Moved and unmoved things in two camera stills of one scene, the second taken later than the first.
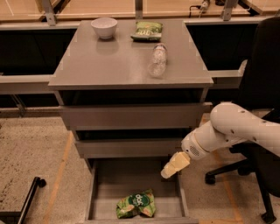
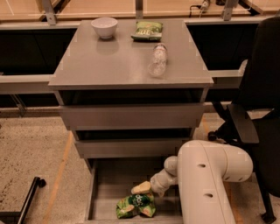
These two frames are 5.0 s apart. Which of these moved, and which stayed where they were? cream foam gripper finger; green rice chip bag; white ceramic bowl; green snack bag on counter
Moved: cream foam gripper finger
Stayed: white ceramic bowl; green rice chip bag; green snack bag on counter
